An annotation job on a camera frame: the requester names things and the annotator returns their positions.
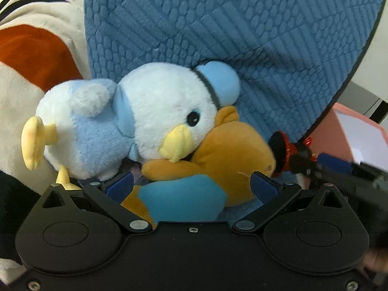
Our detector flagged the purple floral bow scrunchie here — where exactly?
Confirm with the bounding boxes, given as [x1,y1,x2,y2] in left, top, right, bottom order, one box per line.
[120,158,147,185]

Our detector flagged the striped fleece blanket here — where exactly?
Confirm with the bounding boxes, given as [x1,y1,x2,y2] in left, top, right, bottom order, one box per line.
[1,0,91,284]

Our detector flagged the red black rooster figurine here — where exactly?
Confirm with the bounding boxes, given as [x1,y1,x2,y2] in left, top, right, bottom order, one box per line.
[268,131,317,177]

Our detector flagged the pink cardboard box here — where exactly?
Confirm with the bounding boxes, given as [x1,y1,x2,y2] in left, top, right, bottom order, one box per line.
[310,103,388,171]

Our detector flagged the brown bear plush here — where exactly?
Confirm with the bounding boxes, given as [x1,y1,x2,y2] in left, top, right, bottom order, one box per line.
[121,106,276,226]

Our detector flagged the blue textured chair cushion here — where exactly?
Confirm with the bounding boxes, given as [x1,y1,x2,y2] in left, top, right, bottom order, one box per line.
[84,0,387,140]

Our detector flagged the white blue duck plush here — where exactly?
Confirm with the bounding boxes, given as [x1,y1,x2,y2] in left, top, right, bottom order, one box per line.
[21,61,241,188]

